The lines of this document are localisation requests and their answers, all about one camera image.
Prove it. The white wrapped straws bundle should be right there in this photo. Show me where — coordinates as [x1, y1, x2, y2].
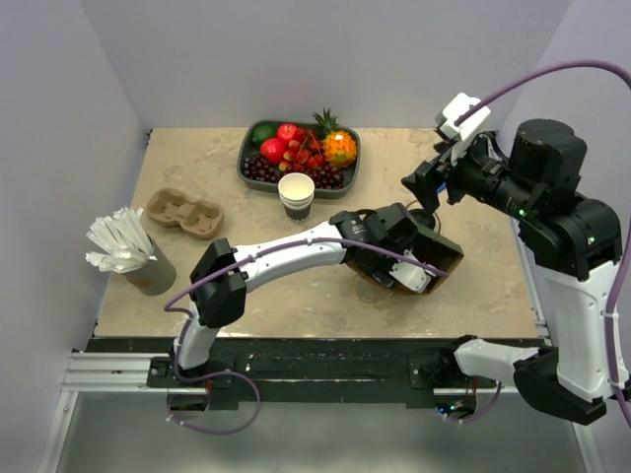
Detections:
[85, 207, 158, 274]

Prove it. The brown paper straw holder cup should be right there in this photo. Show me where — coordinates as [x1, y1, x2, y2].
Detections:
[123, 238, 176, 297]

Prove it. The dark grey fruit tray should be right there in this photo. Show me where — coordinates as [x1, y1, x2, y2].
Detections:
[237, 119, 362, 200]

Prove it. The dark purple grape bunch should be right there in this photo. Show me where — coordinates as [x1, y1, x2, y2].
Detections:
[241, 154, 285, 184]

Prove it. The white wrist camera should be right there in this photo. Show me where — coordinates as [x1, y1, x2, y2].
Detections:
[389, 260, 432, 294]
[435, 93, 491, 167]

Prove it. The red lychee bunch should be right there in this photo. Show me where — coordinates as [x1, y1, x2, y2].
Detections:
[278, 138, 325, 172]

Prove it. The stack of pulp carriers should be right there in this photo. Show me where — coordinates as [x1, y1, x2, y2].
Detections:
[144, 188, 225, 240]

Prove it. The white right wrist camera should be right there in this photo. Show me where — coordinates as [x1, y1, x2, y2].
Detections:
[435, 93, 491, 167]

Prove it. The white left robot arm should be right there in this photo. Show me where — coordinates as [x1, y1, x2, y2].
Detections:
[169, 204, 430, 386]

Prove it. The aluminium frame rail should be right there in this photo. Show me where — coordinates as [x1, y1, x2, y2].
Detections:
[61, 351, 584, 395]

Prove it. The stack of paper cups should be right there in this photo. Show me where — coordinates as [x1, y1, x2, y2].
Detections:
[278, 172, 316, 222]

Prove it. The stack of black lids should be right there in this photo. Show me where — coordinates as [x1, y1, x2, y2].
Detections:
[409, 208, 437, 230]

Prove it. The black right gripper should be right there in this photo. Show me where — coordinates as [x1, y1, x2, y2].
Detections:
[403, 125, 541, 220]

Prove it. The green lime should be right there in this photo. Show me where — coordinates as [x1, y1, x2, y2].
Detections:
[251, 125, 276, 147]

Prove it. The brown and green paper bag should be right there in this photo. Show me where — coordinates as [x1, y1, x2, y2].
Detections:
[346, 203, 463, 296]

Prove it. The orange pineapple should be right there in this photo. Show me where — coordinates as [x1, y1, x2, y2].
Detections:
[312, 108, 358, 169]

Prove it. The red apple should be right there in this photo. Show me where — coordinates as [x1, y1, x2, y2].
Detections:
[276, 123, 306, 145]
[259, 138, 287, 166]

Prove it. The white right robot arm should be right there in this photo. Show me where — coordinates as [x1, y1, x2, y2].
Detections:
[402, 119, 630, 425]

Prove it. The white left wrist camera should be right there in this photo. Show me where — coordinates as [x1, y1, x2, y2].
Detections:
[389, 260, 432, 294]

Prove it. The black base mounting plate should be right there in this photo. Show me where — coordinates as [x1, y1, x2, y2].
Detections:
[87, 337, 495, 410]

